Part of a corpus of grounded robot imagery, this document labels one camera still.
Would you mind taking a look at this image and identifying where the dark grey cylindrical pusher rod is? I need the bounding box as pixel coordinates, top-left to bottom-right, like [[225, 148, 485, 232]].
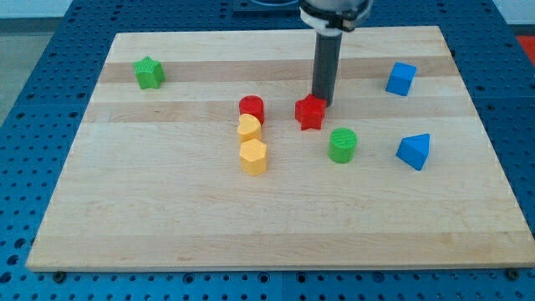
[[311, 33, 342, 107]]

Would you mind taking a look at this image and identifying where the red star block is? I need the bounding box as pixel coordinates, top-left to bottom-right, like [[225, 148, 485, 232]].
[[294, 94, 327, 130]]

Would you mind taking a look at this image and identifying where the green star block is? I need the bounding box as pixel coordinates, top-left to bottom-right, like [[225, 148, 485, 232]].
[[133, 56, 166, 89]]

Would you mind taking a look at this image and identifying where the green cylinder block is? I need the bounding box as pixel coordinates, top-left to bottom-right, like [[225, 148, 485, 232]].
[[328, 127, 358, 164]]

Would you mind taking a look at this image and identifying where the blue cube block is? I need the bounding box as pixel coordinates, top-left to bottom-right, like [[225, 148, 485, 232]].
[[385, 62, 417, 96]]

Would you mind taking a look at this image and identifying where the red cylinder block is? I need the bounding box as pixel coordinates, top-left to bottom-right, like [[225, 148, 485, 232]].
[[238, 94, 265, 125]]

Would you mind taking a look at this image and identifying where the yellow heart block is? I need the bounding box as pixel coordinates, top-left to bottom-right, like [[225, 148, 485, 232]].
[[237, 114, 262, 143]]

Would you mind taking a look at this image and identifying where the yellow hexagon block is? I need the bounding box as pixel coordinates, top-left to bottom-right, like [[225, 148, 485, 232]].
[[239, 139, 268, 176]]

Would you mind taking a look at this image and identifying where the blue triangular prism block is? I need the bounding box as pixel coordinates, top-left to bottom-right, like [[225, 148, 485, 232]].
[[396, 133, 431, 171]]

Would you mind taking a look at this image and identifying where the light wooden board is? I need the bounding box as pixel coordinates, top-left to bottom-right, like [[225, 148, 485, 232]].
[[27, 26, 534, 272]]

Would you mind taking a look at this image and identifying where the dark blue base plate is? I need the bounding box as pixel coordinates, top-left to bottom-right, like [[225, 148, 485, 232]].
[[230, 0, 299, 17]]

